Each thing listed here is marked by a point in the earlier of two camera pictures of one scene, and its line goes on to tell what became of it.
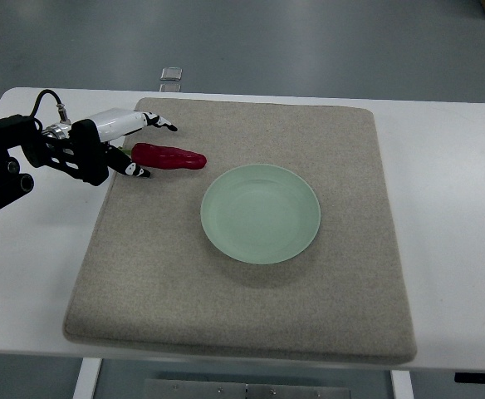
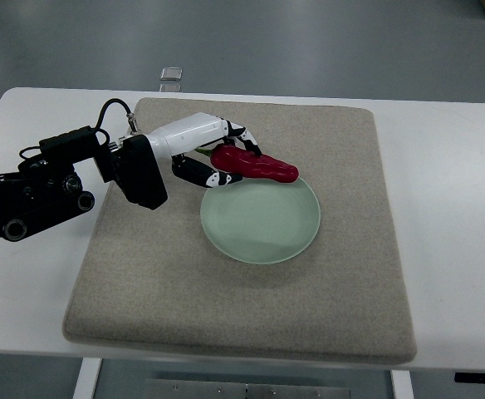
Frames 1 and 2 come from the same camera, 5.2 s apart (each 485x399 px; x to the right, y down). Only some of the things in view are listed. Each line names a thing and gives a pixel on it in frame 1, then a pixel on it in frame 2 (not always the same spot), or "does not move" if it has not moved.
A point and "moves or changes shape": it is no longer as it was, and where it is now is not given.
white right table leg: x=402 y=384 does not move
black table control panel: x=482 y=378 does not move
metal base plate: x=159 y=388 does not move
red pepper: x=149 y=156 moves or changes shape
